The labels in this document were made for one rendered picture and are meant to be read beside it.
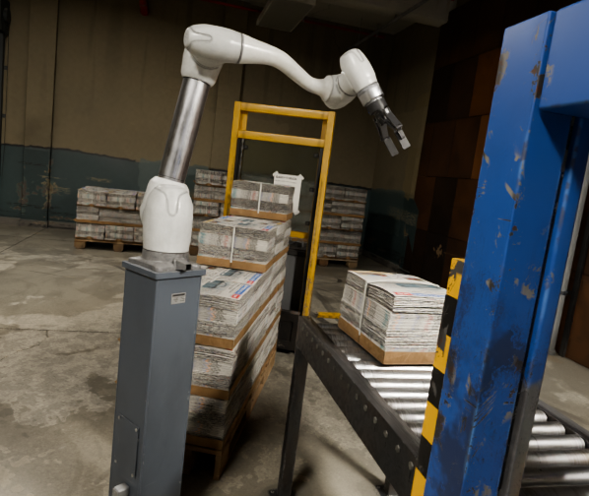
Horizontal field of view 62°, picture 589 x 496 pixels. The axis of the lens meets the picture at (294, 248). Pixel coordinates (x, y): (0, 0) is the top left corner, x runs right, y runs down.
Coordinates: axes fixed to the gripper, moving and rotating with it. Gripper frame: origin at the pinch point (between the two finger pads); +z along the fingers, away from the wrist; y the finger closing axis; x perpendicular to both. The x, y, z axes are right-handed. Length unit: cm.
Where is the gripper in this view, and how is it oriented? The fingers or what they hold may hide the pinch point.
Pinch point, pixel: (399, 149)
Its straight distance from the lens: 196.1
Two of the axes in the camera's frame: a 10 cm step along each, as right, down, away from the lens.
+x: -8.7, 4.8, -1.0
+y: -1.1, 0.1, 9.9
